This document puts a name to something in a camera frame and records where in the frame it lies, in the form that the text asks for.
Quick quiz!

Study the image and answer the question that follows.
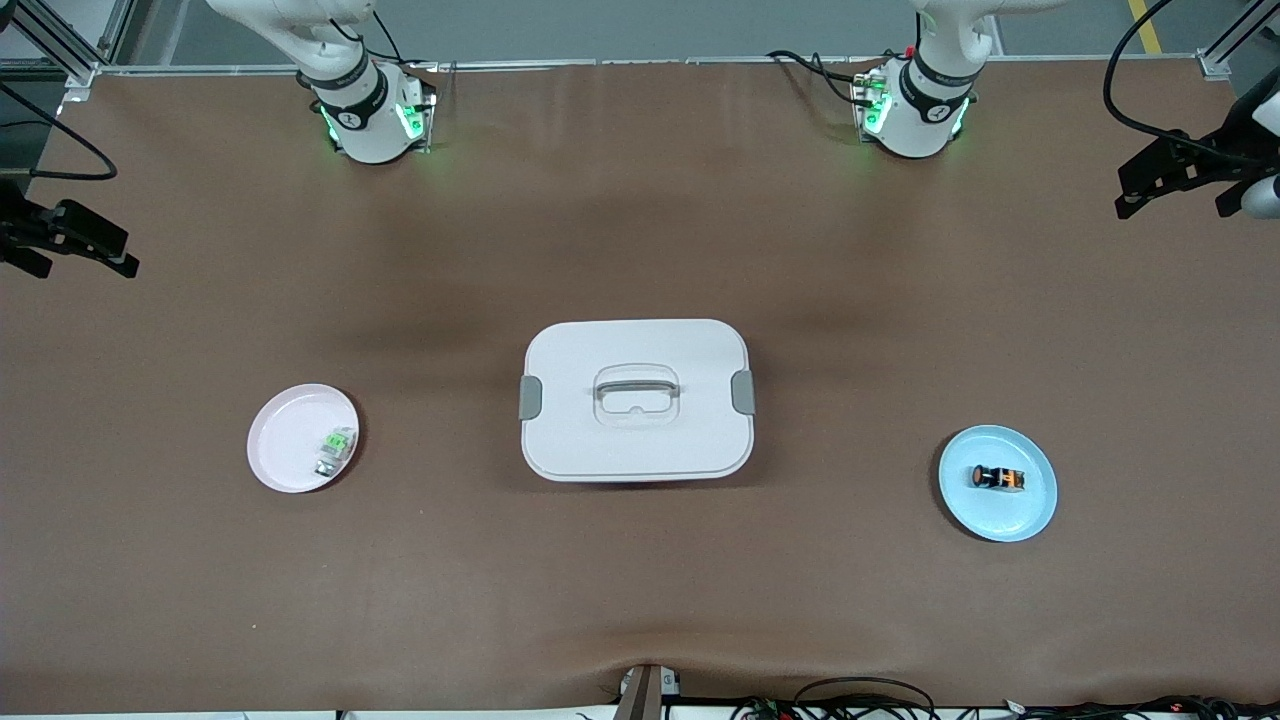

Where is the pink round plate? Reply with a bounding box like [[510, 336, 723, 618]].
[[246, 383, 361, 495]]

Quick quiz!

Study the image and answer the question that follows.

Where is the blue round plate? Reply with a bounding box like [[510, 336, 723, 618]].
[[938, 424, 1059, 544]]

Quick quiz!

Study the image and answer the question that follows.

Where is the white lidded storage box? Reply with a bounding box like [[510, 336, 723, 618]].
[[518, 318, 758, 484]]

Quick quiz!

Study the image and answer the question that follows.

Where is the aluminium frame post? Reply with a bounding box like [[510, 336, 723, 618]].
[[1197, 0, 1280, 81], [0, 0, 136, 91]]

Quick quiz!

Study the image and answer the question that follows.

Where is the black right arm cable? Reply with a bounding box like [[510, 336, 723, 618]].
[[0, 84, 120, 184]]

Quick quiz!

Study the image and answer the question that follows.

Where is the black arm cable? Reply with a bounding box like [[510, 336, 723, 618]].
[[0, 84, 120, 184], [1102, 0, 1280, 167]]

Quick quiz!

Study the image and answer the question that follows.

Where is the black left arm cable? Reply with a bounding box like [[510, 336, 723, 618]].
[[1102, 0, 1280, 167]]

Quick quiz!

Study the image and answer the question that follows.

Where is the green and grey switch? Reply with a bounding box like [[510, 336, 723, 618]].
[[313, 425, 359, 478]]

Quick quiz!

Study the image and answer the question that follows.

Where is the black base power cable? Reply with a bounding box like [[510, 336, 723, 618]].
[[767, 48, 883, 107], [330, 8, 441, 77]]

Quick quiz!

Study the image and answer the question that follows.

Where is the black cable bundle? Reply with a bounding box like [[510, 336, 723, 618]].
[[1000, 694, 1280, 720], [730, 677, 941, 720]]

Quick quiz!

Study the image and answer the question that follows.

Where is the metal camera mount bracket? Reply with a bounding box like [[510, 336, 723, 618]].
[[615, 662, 683, 720]]

